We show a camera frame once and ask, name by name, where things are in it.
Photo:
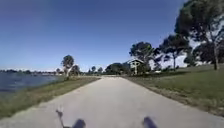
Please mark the grass lawn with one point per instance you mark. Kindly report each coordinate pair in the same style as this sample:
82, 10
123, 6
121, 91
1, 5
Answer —
186, 86

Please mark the distant small trees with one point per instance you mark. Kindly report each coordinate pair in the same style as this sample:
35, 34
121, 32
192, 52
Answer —
95, 69

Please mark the shelter with pitched roof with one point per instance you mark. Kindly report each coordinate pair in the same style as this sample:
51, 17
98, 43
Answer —
135, 62

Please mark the small palm tree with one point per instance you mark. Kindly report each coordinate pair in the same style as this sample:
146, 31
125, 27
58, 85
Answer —
67, 61

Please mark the grey concrete path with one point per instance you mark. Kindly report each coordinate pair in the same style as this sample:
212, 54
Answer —
113, 103

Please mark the far shore tree line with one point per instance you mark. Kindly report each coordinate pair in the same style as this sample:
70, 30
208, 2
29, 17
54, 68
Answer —
20, 71

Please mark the blue lake water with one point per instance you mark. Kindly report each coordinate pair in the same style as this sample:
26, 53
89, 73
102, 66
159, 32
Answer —
16, 81

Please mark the dark low trees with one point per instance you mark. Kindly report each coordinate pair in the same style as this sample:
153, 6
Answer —
115, 68

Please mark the grass verge beside water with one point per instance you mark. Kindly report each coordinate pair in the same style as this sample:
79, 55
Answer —
30, 95

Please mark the robot's own part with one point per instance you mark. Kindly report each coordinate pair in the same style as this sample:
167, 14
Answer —
79, 124
149, 122

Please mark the large pine tree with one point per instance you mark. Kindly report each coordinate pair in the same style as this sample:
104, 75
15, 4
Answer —
200, 23

